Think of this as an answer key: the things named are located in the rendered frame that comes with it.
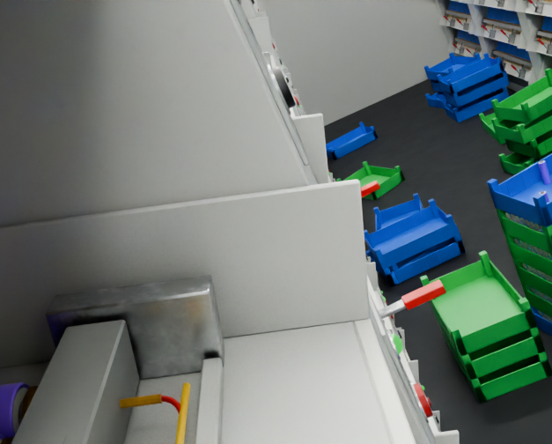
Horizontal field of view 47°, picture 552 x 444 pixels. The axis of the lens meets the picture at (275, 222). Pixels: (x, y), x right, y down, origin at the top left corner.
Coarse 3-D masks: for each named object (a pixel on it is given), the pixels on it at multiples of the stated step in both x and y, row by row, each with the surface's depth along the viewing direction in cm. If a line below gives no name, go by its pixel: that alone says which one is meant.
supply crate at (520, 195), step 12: (528, 168) 168; (492, 180) 165; (516, 180) 168; (528, 180) 169; (540, 180) 170; (492, 192) 166; (504, 192) 168; (516, 192) 169; (528, 192) 167; (504, 204) 163; (516, 204) 158; (528, 204) 152; (540, 204) 148; (528, 216) 155; (540, 216) 150
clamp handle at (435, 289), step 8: (424, 288) 53; (432, 288) 53; (440, 288) 52; (408, 296) 53; (416, 296) 53; (424, 296) 53; (432, 296) 53; (392, 304) 54; (400, 304) 53; (408, 304) 53; (416, 304) 53; (384, 312) 54; (392, 312) 53
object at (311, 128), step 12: (252, 24) 85; (264, 24) 85; (264, 36) 86; (264, 48) 86; (300, 120) 29; (312, 120) 29; (300, 132) 29; (312, 132) 29; (324, 132) 29; (312, 144) 29; (324, 144) 30; (312, 156) 30; (324, 156) 30; (312, 168) 30; (324, 168) 30; (324, 180) 30
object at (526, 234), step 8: (496, 208) 168; (504, 216) 168; (504, 224) 168; (512, 224) 164; (520, 224) 161; (504, 232) 171; (512, 232) 167; (520, 232) 163; (528, 232) 159; (536, 232) 155; (544, 232) 152; (528, 240) 161; (536, 240) 158; (544, 240) 154; (544, 248) 156
